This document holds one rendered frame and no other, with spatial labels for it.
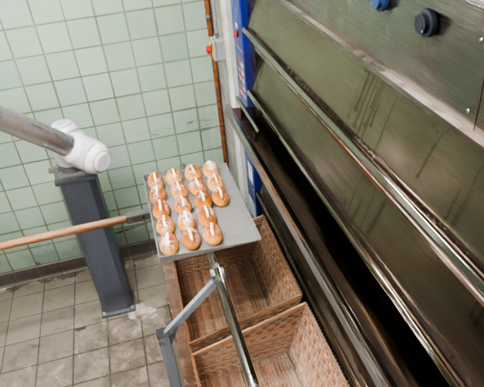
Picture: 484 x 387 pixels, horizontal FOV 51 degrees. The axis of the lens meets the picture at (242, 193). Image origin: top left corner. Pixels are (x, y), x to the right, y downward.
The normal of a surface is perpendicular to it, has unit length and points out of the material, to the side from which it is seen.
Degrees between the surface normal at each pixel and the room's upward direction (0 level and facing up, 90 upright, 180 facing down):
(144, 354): 0
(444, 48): 90
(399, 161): 70
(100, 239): 90
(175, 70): 90
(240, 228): 0
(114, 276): 90
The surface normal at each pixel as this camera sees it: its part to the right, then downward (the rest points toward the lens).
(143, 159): 0.25, 0.54
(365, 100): -0.93, -0.08
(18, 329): -0.08, -0.82
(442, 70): -0.96, 0.21
